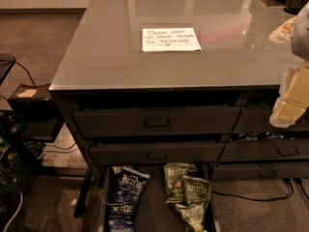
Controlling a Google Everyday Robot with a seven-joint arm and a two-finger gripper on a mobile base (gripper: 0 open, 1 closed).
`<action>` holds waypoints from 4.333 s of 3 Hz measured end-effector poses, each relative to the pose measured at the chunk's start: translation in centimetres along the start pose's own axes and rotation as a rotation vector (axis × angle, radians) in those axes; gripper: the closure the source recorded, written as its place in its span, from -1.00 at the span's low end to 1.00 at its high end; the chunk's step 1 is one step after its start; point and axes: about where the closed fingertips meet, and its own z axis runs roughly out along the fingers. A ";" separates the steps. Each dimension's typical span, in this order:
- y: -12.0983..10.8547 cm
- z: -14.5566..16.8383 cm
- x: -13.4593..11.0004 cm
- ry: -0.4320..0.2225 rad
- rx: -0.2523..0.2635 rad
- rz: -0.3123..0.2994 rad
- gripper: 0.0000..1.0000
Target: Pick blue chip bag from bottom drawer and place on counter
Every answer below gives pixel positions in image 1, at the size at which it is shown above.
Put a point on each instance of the green Kettle chip bag middle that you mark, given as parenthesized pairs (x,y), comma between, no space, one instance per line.
(196,190)

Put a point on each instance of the top right drawer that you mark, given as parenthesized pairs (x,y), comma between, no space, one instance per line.
(256,119)

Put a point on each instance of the white handwritten paper note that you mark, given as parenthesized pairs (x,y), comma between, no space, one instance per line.
(169,39)

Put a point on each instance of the bottom right drawer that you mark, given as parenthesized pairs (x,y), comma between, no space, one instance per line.
(279,170)

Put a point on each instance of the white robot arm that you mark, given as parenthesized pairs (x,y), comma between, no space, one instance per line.
(300,39)

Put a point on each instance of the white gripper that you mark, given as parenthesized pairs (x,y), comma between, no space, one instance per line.
(301,33)

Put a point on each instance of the black box with label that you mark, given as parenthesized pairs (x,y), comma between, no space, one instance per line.
(37,110)

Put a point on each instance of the dark grey drawer cabinet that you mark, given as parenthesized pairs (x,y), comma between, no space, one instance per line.
(105,67)

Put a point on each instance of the green kettle chip bag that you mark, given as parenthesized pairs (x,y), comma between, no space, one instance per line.
(196,190)
(173,178)
(193,216)

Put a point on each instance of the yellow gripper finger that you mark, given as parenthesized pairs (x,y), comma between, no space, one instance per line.
(285,114)

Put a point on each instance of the black crate with snacks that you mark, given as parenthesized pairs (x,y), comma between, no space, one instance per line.
(16,165)

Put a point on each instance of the dark snack bags in drawer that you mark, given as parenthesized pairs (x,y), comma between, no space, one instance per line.
(258,136)

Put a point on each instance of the green Kettle chip bag front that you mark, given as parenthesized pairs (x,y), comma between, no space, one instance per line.
(193,216)

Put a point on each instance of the green Kettle chip bag rear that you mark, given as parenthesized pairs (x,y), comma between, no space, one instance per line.
(173,178)

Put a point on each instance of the top left drawer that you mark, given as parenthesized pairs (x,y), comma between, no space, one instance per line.
(151,121)

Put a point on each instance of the middle left drawer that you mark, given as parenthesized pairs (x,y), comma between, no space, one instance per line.
(147,153)

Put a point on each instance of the blue kettle chip bag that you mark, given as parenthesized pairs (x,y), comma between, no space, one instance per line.
(130,187)
(118,169)
(122,218)

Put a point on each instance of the middle right drawer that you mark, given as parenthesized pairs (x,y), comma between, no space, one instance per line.
(268,150)

